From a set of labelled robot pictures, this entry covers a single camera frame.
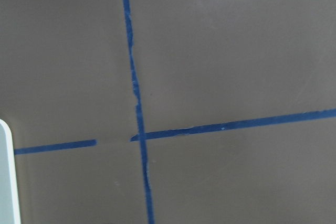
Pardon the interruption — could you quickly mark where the white bear tray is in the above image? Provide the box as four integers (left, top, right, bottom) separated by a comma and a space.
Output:
1, 120, 22, 224

